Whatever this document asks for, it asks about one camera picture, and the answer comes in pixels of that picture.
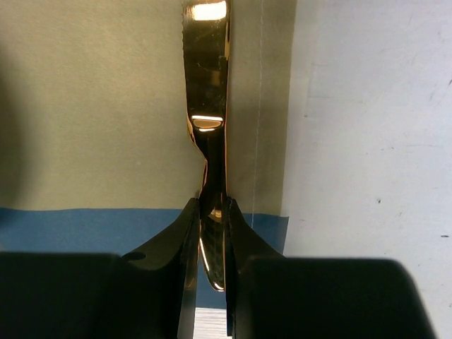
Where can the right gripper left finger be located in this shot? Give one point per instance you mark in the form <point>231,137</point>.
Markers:
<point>149,292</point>

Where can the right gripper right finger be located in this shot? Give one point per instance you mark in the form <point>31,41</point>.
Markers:
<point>271,296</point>

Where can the blue beige white cloth napkin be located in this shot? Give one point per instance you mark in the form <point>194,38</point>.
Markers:
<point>95,154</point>

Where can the gold knife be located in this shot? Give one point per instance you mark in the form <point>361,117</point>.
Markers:
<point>206,52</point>

